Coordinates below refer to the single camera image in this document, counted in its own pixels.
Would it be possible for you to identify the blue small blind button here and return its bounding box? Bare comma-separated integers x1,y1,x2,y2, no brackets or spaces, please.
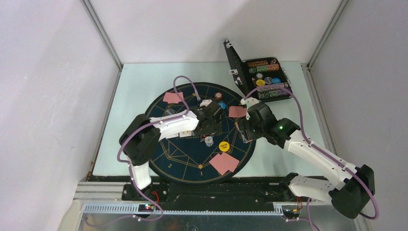
218,102,226,110

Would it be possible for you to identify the red poker chip stack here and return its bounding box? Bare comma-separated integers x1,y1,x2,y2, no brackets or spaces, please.
214,92,223,100

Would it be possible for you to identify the pink playing card deck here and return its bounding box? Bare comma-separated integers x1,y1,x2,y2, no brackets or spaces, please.
235,119,251,143

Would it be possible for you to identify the pink dealt card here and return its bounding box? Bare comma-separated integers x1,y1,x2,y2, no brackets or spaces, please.
163,92,180,104
229,106,247,118
221,153,240,172

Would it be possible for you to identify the yellow big blind button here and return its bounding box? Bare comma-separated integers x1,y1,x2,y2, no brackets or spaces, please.
218,141,230,153

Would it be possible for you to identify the clear dealer button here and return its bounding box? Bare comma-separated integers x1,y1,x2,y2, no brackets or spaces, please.
164,108,176,116

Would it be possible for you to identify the face up nine card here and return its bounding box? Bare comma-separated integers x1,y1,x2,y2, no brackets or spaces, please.
179,131,192,138

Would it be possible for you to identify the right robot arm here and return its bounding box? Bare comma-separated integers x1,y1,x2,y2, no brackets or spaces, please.
236,97,375,219

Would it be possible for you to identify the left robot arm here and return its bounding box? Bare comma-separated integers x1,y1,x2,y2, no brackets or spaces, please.
117,100,224,201

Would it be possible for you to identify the blue white chip stack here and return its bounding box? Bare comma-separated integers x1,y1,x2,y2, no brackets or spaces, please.
204,136,214,147

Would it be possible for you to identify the yellow button in case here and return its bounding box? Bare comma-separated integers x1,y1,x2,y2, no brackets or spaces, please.
255,79,266,86

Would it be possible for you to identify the round dark poker mat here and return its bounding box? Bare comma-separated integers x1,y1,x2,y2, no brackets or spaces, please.
149,82,256,185

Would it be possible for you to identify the blue button in case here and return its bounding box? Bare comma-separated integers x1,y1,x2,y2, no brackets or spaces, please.
272,78,281,84

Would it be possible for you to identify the black poker chip case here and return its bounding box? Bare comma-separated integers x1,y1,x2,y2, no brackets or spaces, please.
223,39,292,102

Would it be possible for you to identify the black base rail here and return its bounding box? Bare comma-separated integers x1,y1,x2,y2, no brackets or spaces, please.
121,177,307,212

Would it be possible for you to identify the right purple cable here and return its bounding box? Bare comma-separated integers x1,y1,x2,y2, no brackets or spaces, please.
243,85,380,231

